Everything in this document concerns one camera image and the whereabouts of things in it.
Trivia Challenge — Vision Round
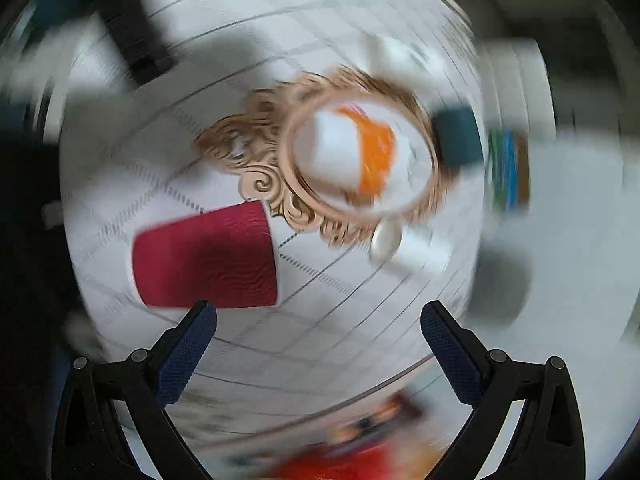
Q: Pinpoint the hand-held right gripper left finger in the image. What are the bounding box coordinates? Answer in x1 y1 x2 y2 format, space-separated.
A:
51 300 218 480

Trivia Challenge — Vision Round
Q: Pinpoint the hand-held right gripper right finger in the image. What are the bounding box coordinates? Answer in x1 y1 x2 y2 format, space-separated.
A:
420 300 587 480

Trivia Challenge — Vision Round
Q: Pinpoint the red paper cup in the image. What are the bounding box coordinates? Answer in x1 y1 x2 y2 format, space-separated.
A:
131 200 279 309

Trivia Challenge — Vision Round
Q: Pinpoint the white cup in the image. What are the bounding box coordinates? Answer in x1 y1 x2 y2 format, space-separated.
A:
361 34 426 81

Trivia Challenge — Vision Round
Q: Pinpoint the red and orange object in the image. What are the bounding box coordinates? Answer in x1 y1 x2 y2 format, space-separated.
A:
260 392 436 480

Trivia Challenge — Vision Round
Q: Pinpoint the white tablecloth with grid lines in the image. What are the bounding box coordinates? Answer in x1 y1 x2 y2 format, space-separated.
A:
59 0 488 441

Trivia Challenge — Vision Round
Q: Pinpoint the colourful striped object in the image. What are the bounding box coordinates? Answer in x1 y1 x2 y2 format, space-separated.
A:
487 129 532 213

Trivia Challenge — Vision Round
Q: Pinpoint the teal box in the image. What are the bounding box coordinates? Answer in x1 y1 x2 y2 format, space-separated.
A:
431 107 485 167

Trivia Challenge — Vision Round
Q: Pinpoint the ornate gold framed mirror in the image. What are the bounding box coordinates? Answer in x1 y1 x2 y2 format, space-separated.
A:
194 66 451 250

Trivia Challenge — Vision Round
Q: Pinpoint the black rectangular object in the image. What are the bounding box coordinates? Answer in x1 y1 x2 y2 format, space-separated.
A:
97 0 176 86

